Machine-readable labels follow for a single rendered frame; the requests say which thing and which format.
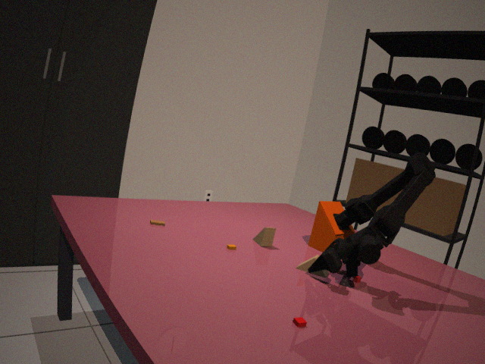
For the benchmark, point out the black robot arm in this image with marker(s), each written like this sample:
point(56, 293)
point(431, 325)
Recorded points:
point(418, 173)

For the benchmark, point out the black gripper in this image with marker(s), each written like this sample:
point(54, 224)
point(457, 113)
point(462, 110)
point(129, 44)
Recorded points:
point(338, 250)

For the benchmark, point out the olive triangular block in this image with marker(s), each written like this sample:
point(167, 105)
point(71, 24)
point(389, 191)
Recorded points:
point(265, 237)
point(304, 266)

